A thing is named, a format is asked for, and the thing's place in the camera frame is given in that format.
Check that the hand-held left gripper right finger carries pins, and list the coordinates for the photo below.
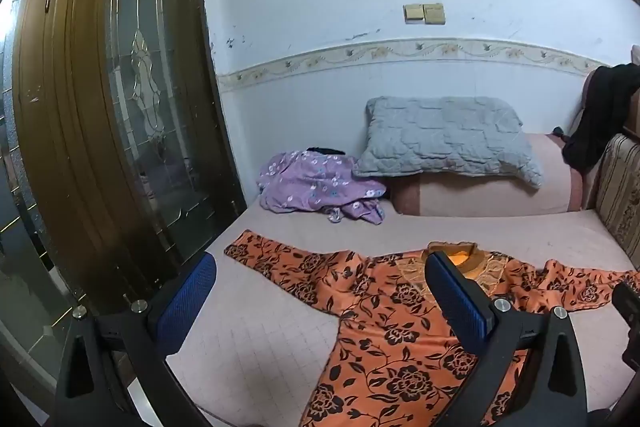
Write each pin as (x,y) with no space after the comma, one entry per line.
(452,297)

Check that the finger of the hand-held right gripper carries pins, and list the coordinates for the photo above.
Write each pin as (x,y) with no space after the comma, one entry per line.
(629,312)

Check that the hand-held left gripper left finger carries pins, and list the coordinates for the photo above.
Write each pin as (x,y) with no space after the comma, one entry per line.
(187,297)

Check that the orange black floral shirt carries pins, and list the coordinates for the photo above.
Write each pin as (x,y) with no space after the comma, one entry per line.
(390,357)

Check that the bed with pink quilted sheet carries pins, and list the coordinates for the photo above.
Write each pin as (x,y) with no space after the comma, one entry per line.
(280,332)

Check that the pink bolster pillow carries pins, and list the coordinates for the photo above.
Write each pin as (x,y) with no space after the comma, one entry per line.
(475,197)

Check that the grey quilted pillow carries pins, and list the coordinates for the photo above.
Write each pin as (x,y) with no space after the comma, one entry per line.
(440,137)

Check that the purple floral garment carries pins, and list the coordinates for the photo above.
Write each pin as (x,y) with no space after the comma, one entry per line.
(310,182)

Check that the small black cloth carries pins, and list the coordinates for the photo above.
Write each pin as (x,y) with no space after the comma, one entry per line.
(325,151)

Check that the black garment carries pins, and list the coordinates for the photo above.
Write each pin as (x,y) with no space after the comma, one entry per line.
(600,117)

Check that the brown wooden glass door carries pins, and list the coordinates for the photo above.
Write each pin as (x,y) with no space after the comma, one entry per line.
(85,107)

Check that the beige light switch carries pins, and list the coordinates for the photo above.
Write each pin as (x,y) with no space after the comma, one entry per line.
(434,14)
(413,14)

